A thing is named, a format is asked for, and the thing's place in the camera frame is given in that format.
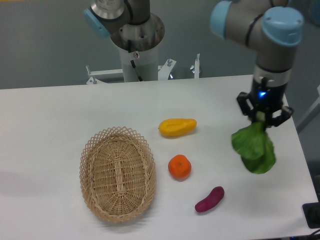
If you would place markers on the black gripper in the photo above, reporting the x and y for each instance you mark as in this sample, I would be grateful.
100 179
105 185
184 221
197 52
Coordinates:
266 99

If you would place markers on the green bok choy vegetable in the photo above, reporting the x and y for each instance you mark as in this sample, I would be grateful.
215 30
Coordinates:
254 146

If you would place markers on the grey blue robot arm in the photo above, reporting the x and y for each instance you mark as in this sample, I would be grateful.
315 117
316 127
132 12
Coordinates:
269 27

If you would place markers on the woven wicker basket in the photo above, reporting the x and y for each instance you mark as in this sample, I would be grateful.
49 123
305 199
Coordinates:
117 174

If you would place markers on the yellow papaya half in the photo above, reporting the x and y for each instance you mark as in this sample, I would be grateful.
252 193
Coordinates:
176 127

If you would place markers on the purple sweet potato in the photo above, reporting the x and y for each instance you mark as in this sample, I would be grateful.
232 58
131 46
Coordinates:
211 201

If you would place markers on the orange mandarin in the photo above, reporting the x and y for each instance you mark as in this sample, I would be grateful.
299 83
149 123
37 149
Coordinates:
179 167

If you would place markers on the black device at table edge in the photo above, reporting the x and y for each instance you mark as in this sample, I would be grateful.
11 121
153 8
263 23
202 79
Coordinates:
312 214

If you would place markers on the white table leg frame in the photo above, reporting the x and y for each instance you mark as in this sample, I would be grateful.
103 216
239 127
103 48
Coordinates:
310 114

